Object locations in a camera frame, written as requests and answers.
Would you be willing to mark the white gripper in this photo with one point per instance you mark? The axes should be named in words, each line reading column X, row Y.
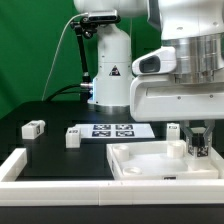
column 158, row 98

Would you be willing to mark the white square tabletop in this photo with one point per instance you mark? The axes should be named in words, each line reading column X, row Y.
column 157, row 160

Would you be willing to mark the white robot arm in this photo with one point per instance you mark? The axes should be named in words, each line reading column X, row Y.
column 195, row 28

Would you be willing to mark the white apriltag base sheet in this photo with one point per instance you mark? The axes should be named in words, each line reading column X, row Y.
column 120, row 131

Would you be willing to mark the white U-shaped obstacle fence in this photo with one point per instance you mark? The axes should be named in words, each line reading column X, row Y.
column 100, row 193

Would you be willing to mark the grey mounted camera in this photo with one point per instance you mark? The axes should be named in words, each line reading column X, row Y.
column 102, row 17

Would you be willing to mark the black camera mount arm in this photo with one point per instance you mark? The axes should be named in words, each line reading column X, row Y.
column 83, row 31

